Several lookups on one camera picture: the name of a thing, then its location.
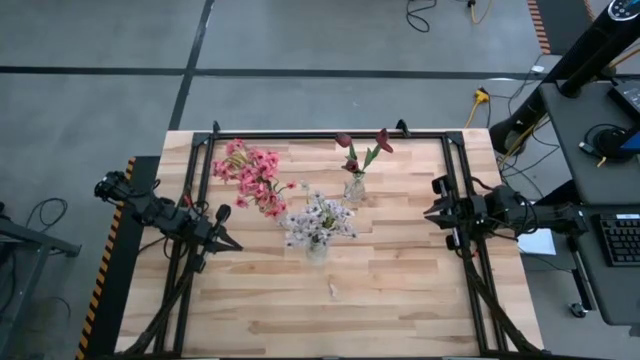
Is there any dark grey desk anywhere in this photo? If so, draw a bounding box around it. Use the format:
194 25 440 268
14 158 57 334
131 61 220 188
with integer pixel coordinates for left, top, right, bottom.
538 79 640 326

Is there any black metal side table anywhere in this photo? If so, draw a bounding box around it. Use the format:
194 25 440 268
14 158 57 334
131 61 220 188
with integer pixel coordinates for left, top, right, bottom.
0 202 82 360

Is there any flared glass carafe vase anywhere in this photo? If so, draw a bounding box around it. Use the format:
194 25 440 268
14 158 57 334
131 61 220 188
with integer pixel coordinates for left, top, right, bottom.
343 177 366 203

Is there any yellow extension cable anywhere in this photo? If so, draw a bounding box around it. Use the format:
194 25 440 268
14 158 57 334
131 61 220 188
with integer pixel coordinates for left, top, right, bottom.
463 87 492 129

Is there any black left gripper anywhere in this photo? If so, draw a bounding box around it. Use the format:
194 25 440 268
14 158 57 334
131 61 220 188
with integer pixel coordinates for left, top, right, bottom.
189 203 245 274

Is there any black aluminium table frame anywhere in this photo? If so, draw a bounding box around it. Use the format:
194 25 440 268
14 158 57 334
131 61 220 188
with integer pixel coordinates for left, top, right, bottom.
115 118 547 360

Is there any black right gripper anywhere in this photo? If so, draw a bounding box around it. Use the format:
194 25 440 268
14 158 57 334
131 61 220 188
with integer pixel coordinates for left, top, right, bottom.
423 174 490 253

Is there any black laptop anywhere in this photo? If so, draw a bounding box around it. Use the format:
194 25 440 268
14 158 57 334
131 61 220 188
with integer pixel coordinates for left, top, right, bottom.
607 78 640 120

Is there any ribbed glass bottle vase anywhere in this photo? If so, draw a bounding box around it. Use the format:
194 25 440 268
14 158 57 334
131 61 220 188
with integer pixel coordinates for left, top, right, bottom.
305 238 330 266

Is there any black keyboard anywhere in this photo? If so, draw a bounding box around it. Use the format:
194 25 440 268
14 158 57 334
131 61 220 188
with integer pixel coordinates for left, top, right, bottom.
593 213 640 268

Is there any white paper sheet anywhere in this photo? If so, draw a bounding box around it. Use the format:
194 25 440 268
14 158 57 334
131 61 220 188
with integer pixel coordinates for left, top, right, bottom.
517 227 558 257

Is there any orange black hazard tape strip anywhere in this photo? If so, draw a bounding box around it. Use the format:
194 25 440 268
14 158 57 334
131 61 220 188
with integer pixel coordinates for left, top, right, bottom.
527 0 552 55
74 156 137 360

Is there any black tower fan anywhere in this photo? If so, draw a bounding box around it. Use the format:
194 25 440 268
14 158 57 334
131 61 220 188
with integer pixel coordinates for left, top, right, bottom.
558 0 640 99

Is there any black base platform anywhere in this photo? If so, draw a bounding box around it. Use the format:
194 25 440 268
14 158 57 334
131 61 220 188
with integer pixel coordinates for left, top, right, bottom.
82 155 161 360

